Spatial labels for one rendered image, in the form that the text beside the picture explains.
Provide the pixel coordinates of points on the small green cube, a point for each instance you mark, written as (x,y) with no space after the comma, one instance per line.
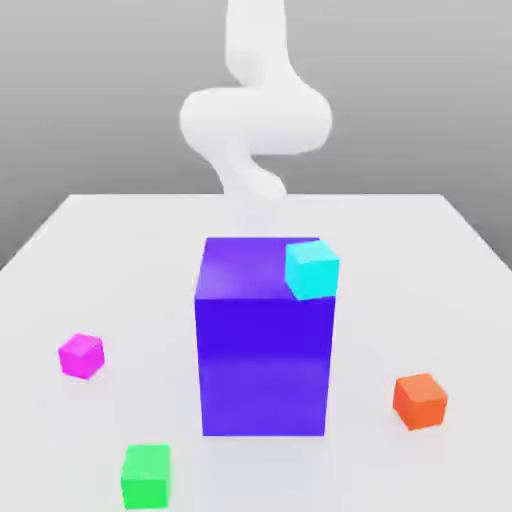
(145,476)

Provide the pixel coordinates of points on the large purple box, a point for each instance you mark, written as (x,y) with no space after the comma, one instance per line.
(262,360)

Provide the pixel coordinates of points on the small magenta cube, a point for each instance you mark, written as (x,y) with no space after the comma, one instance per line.
(81,356)

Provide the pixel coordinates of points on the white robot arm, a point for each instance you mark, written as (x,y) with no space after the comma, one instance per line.
(256,120)

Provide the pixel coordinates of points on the small orange cube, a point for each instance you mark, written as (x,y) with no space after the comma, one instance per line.
(420,402)

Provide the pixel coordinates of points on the small cyan cube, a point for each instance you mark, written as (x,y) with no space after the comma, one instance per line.
(312,271)

